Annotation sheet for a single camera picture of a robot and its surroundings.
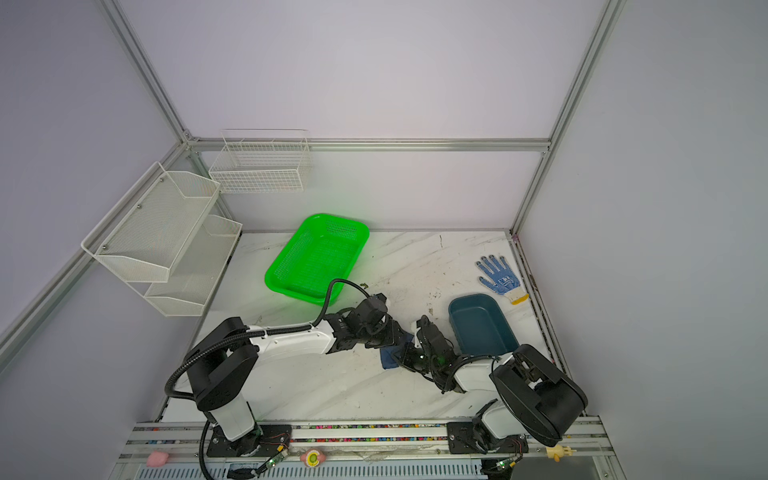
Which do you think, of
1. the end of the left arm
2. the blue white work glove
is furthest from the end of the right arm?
the blue white work glove

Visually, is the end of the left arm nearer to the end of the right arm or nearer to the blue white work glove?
the end of the right arm

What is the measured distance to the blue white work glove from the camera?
3.40ft
